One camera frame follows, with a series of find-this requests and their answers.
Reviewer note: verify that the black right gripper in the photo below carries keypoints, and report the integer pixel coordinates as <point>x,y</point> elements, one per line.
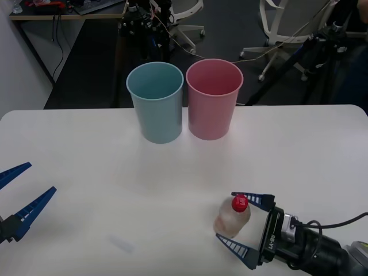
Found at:
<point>271,238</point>

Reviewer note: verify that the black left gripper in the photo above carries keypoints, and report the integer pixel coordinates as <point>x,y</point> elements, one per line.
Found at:
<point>2,233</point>

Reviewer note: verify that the clear bottle with red cap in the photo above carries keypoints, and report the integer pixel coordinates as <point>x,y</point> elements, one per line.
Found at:
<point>231,221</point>

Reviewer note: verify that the pale blue plastic bin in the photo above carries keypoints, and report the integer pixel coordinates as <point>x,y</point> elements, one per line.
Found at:
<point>156,115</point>

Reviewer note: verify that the small clear bottle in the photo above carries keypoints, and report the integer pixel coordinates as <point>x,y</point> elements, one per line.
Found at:
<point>16,5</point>

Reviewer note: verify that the red tool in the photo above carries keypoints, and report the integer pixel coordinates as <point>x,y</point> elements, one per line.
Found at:
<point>43,3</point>

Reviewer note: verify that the black tripod with blue label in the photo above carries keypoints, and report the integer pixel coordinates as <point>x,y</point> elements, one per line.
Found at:
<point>135,28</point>

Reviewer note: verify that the black laptop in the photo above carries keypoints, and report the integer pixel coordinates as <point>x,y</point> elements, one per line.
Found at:
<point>97,5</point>

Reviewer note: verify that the white office chair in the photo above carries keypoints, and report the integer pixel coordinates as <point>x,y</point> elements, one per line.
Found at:
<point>184,28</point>
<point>273,17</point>

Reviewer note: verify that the wooden desk with black frame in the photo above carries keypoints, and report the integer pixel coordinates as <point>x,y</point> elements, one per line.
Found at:
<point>43,15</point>

